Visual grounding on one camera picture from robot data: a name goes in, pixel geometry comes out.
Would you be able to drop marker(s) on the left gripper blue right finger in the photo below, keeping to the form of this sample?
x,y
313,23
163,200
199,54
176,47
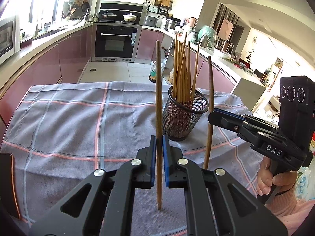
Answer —
x,y
216,203

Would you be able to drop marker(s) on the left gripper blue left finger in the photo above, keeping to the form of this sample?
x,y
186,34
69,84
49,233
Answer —
x,y
102,204

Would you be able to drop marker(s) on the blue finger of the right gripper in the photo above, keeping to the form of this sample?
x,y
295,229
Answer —
x,y
231,121
244,125

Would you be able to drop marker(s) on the bamboo chopstick red end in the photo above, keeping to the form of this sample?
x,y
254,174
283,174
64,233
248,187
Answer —
x,y
158,123

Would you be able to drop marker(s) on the right hand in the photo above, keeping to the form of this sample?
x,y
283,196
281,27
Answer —
x,y
265,179

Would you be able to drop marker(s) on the black mesh utensil cup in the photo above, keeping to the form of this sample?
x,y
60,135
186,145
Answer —
x,y
180,118

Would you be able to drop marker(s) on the oil bottle on floor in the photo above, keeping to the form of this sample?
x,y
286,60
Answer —
x,y
152,74

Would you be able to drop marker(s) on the teal fan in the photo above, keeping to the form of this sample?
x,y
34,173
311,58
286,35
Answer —
x,y
208,37

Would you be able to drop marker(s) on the smartphone with copper edge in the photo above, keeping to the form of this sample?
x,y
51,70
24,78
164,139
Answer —
x,y
8,191

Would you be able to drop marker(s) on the pink thermos jug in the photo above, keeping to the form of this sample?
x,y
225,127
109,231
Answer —
x,y
191,22

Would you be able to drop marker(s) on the black built-in oven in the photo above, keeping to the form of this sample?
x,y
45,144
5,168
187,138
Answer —
x,y
116,42

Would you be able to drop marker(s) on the white ceramic pot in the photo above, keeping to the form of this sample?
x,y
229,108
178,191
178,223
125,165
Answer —
x,y
129,17

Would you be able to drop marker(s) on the black lidded wok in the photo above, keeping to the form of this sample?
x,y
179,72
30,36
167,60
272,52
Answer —
x,y
108,16

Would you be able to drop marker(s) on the white microwave oven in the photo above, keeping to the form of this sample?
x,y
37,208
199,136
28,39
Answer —
x,y
10,38

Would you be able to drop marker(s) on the black wall spice rack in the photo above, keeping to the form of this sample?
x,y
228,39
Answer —
x,y
161,7

